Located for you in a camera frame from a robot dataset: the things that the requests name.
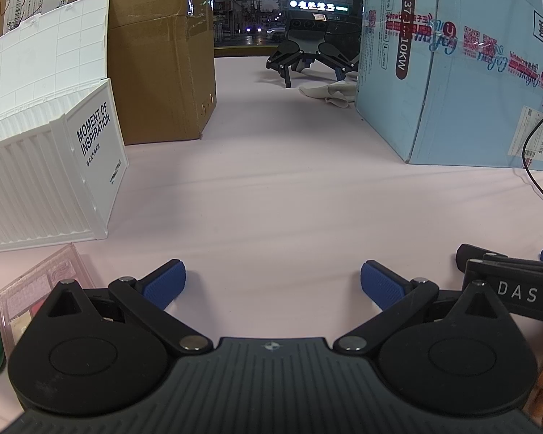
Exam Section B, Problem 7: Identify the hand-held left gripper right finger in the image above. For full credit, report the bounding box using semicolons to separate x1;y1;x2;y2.
335;260;515;354

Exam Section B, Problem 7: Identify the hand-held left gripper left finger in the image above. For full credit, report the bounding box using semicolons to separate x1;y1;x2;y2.
27;259;213;356

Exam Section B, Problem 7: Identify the white plastic storage box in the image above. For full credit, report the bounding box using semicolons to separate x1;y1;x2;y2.
0;0;130;255

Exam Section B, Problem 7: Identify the pink desktop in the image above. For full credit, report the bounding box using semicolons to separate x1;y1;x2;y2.
0;56;543;434

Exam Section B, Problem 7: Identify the pink makeup palette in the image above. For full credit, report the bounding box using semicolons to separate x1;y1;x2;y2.
0;243;96;359

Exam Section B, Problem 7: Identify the light blue cardboard box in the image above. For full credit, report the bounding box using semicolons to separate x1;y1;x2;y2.
355;0;543;173

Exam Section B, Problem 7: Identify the white cloth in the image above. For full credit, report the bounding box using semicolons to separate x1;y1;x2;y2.
298;80;358;109

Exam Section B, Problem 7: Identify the brown cardboard box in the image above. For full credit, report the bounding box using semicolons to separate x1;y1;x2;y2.
0;0;218;146

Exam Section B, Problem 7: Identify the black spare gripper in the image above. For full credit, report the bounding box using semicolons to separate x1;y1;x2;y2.
266;9;361;89

